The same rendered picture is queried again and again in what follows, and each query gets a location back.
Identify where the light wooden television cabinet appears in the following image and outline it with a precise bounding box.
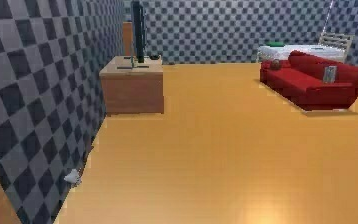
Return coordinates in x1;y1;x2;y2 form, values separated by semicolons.
99;54;165;116

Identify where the black flat television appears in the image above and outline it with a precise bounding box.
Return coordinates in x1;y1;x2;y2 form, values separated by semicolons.
116;0;150;70

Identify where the white bed with slatted headboard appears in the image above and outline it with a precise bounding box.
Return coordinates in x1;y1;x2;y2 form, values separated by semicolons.
256;32;354;64

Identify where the green pillow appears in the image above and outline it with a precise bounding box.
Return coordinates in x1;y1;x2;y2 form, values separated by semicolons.
265;40;286;48

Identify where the small white floor object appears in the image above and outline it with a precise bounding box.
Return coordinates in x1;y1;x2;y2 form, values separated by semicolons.
63;168;82;186

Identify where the red sofa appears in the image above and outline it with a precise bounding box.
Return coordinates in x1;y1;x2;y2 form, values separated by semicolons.
259;50;358;112

